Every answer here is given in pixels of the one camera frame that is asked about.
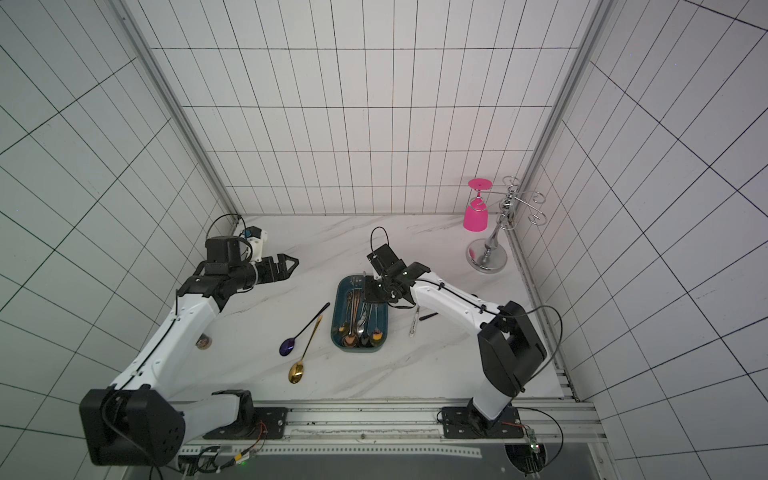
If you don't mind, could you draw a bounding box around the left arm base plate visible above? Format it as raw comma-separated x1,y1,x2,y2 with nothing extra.
240,407,289,442

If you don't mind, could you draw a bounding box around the pink upside-down wine glass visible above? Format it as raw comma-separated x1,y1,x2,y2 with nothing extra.
463,178,493,233

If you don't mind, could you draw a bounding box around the long gold spoon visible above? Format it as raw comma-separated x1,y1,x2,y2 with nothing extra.
288,315,323,384

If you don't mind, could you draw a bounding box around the silver spoon clear handle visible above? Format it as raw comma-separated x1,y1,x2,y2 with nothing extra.
409,306,420,338

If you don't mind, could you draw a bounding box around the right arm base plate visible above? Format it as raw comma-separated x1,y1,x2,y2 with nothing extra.
436,406,526,440

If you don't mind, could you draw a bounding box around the chrome wine glass rack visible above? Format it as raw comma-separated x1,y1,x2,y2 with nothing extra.
466,176,548,274

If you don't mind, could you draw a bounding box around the aluminium mounting rail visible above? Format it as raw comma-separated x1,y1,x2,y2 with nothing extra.
181,399,607,458

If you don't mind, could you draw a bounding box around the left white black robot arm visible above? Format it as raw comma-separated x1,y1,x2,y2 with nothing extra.
79,235,299,468

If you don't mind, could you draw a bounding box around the teal plastic storage box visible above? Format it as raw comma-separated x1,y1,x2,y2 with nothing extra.
330,275,389,353

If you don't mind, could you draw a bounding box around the purple bowl dark spoon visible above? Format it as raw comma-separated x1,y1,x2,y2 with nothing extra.
278,302,330,357

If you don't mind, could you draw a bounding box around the short gold spoon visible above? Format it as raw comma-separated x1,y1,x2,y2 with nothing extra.
337,290,355,338

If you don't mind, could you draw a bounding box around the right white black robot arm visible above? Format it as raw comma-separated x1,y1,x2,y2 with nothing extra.
364,244,548,423

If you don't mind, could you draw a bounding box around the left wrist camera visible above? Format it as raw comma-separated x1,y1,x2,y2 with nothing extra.
241,226,268,263

